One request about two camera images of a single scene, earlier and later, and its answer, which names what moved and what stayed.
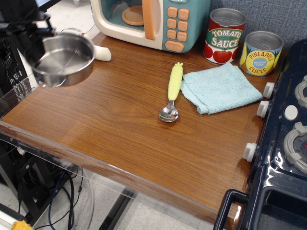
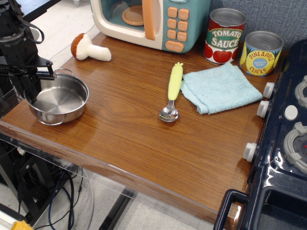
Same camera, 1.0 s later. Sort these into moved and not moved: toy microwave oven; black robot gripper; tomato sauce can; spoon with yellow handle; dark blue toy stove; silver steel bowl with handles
Moved: silver steel bowl with handles; black robot gripper
Not moved: spoon with yellow handle; toy microwave oven; dark blue toy stove; tomato sauce can
